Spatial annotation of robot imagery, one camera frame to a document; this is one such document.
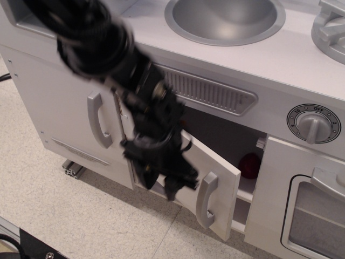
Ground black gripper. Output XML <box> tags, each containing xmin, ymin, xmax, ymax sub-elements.
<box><xmin>121</xmin><ymin>133</ymin><xmax>198</xmax><ymax>201</ymax></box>

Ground white cabinet door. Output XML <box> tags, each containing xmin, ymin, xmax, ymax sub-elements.
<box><xmin>114</xmin><ymin>91</ymin><xmax>242</xmax><ymax>242</ymax></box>

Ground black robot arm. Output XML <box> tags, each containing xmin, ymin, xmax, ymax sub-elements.
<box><xmin>25</xmin><ymin>1</ymin><xmax>198</xmax><ymax>201</ymax></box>

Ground silver fridge emblem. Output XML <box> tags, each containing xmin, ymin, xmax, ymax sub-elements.
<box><xmin>51</xmin><ymin>138</ymin><xmax>111</xmax><ymax>166</ymax></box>

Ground aluminium extrusion bar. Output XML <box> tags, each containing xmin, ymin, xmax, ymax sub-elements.
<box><xmin>62</xmin><ymin>160</ymin><xmax>86</xmax><ymax>180</ymax></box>

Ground red toy strawberry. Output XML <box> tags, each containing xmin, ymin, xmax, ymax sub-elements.
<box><xmin>238</xmin><ymin>153</ymin><xmax>261</xmax><ymax>179</ymax></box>

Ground silver vent grille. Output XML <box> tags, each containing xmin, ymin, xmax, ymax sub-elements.
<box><xmin>157</xmin><ymin>65</ymin><xmax>258</xmax><ymax>117</ymax></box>

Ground white oven door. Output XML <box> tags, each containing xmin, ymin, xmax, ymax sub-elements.
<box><xmin>245</xmin><ymin>137</ymin><xmax>344</xmax><ymax>258</ymax></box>

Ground white toy kitchen unit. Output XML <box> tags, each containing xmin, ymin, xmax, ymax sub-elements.
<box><xmin>1</xmin><ymin>1</ymin><xmax>344</xmax><ymax>258</ymax></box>

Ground grey timer knob dial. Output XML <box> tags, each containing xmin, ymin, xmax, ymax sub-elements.
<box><xmin>286</xmin><ymin>104</ymin><xmax>342</xmax><ymax>145</ymax></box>

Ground silver sink bowl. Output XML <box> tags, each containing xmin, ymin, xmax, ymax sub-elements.
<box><xmin>164</xmin><ymin>0</ymin><xmax>286</xmax><ymax>46</ymax></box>

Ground silver stove burner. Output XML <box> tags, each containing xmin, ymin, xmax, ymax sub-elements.
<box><xmin>311</xmin><ymin>1</ymin><xmax>344</xmax><ymax>64</ymax></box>

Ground silver fridge door handle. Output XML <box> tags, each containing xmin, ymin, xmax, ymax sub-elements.
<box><xmin>87</xmin><ymin>91</ymin><xmax>113</xmax><ymax>149</ymax></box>

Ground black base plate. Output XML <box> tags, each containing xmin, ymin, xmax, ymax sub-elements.
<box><xmin>19</xmin><ymin>228</ymin><xmax>67</xmax><ymax>259</ymax></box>

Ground aluminium frame rail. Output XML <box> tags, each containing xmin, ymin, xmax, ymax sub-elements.
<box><xmin>0</xmin><ymin>217</ymin><xmax>20</xmax><ymax>252</ymax></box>

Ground silver oven door handle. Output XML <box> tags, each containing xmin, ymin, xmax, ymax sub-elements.
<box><xmin>310</xmin><ymin>167</ymin><xmax>344</xmax><ymax>199</ymax></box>

